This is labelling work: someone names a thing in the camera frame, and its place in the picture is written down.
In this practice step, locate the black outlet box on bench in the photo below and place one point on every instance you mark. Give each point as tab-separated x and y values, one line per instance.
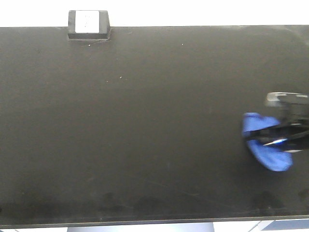
88	25

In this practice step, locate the blue cloth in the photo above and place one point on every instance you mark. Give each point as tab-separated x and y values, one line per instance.
271	158

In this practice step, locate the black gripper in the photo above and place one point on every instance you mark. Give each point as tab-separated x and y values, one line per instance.
292	133

